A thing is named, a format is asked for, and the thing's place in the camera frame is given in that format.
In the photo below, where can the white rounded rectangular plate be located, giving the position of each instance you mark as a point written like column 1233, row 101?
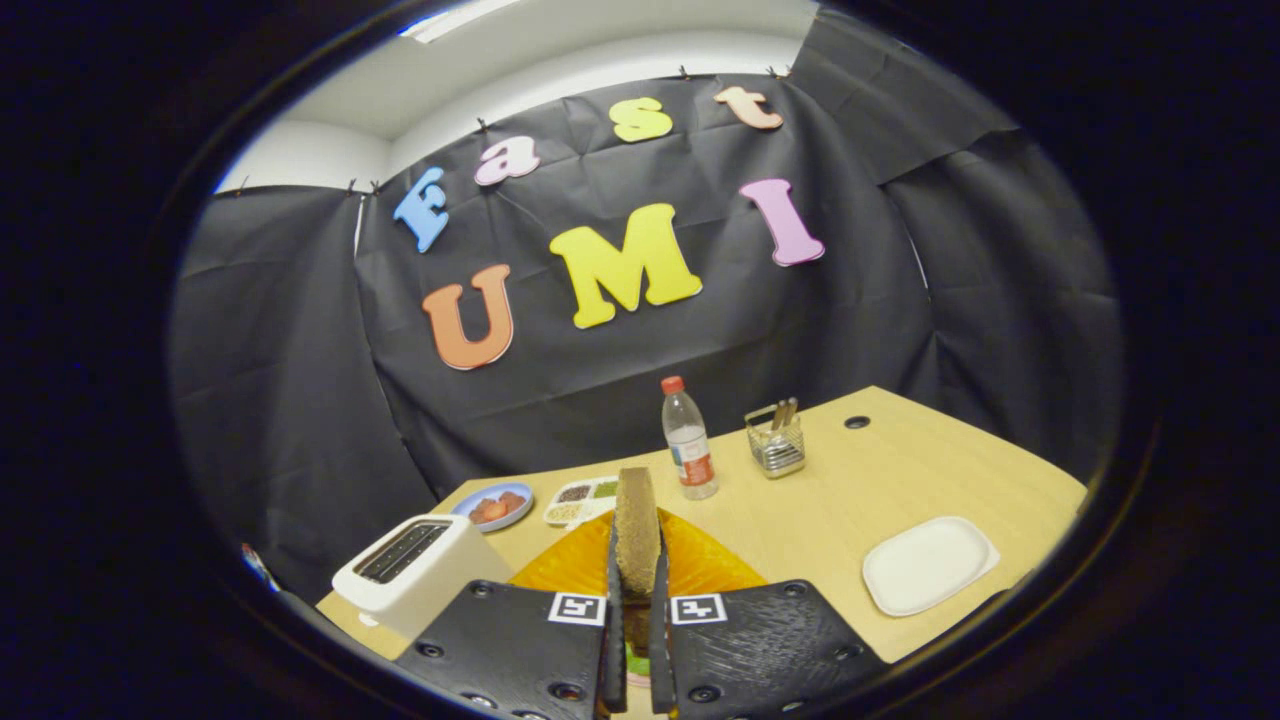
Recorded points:
column 930, row 565

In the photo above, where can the brown toasted bread slice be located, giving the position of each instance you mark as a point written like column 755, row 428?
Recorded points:
column 637, row 540

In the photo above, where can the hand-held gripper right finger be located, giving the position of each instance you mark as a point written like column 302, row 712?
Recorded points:
column 660, row 650

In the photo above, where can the small blue plate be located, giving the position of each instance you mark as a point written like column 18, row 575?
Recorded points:
column 460, row 512

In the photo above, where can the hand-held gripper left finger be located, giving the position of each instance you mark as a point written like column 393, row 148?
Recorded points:
column 614, row 650

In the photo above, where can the white divided seasoning tray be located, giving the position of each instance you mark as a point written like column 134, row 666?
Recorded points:
column 580, row 503

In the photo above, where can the ceiling light panel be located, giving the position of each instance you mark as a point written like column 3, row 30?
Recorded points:
column 460, row 18

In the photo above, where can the white toaster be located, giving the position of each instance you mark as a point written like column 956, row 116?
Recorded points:
column 430, row 590

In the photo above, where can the clear bottle with red cap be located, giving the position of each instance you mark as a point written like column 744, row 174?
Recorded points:
column 690, row 450

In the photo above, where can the red food pieces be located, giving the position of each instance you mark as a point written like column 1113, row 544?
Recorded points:
column 495, row 507

